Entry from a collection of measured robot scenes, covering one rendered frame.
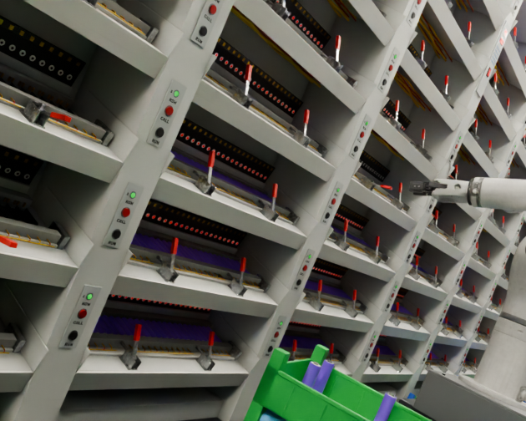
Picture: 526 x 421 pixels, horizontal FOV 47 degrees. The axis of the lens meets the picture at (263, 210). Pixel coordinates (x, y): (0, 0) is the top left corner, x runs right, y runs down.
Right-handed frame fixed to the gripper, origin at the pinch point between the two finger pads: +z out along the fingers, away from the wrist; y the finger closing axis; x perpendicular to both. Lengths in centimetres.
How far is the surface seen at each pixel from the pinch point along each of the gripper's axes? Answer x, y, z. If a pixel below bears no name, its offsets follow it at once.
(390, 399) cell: -51, -75, -28
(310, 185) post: -7.0, -25.3, 21.6
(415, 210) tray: 2.4, 44.4, 15.7
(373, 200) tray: -3.6, 4.2, 15.1
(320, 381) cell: -51, -77, -16
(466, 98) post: 46, 45, 3
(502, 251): 11, 185, 13
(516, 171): 57, 185, 11
